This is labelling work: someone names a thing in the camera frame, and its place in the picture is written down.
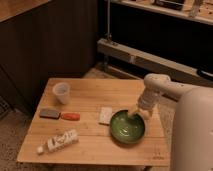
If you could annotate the grey metal beam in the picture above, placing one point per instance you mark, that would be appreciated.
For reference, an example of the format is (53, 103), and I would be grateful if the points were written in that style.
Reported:
(152, 63)

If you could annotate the wooden table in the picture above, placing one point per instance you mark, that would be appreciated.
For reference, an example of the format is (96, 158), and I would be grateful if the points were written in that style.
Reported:
(95, 146)

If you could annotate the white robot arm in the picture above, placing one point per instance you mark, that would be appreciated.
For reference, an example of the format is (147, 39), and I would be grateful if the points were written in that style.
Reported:
(192, 133)

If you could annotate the green ceramic bowl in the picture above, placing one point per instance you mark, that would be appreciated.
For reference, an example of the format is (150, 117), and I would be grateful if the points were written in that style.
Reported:
(127, 129)

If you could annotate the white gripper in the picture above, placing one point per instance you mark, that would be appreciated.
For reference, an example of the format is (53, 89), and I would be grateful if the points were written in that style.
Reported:
(145, 102)

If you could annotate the white rectangular sponge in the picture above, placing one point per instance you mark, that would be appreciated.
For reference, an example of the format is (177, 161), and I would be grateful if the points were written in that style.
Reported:
(105, 115)

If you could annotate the white plastic bottle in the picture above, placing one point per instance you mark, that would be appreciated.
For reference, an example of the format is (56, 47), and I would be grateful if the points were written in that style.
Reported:
(58, 142)

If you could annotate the clear plastic cup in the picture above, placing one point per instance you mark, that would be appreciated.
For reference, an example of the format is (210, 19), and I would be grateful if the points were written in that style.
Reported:
(62, 92)

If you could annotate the vertical metal pole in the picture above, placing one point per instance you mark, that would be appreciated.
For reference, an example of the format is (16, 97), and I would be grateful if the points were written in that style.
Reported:
(108, 20)

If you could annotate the orange red block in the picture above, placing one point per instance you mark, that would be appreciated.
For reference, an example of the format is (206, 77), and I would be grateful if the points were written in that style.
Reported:
(70, 116)

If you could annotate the wooden shelf with items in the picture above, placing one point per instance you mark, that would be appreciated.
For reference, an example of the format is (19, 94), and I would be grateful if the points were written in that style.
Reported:
(194, 10)

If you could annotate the grey sponge block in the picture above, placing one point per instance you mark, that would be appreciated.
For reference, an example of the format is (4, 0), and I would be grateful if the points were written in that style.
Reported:
(49, 113)

